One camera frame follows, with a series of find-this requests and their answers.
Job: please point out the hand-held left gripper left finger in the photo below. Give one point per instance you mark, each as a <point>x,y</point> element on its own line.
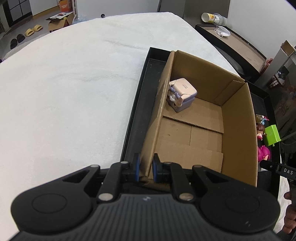
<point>137,168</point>

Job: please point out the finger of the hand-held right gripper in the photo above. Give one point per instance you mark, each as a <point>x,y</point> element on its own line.
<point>268,165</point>

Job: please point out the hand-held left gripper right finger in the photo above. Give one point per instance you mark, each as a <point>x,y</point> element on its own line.
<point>155,169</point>

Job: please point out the pink toy figure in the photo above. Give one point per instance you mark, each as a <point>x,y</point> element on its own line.
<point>263,153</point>

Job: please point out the green box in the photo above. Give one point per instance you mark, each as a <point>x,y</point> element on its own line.
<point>272,135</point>

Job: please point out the brown-haired doll figure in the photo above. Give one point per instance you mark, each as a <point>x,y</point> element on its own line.
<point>260,132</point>

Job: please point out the red figure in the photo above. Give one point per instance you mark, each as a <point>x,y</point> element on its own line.
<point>261,119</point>

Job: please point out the black tray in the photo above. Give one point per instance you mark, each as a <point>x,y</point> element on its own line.
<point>138,97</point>

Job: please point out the person's right hand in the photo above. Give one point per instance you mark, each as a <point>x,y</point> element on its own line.
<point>290,215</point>

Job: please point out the lavender toy figure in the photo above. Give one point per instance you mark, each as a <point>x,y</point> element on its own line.
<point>182,93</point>

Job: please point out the red white printed item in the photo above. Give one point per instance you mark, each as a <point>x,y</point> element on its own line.
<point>274,82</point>

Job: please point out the red container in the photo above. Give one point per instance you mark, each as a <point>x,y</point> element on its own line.
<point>269,62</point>

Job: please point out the tall narrow cardboard box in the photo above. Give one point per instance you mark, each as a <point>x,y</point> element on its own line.
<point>288,47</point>

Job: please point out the black side table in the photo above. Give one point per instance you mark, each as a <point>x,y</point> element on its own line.
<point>240,44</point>

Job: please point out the white face mask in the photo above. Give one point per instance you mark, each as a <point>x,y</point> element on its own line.
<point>223,32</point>

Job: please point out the white paper cup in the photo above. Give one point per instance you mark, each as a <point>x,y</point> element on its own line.
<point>212,18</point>

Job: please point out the clear plastic bag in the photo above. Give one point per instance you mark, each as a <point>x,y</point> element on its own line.
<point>77,18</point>

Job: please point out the brown cardboard box with flaps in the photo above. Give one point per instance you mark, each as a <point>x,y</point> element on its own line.
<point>59,22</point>

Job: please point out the black slipper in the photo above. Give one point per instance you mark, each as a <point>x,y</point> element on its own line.
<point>20,37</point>
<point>13,43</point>

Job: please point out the orange box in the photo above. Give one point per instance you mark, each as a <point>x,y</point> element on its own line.
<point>64,5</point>

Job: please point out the black grid cabinet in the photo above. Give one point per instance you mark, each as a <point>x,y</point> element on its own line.
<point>17,10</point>

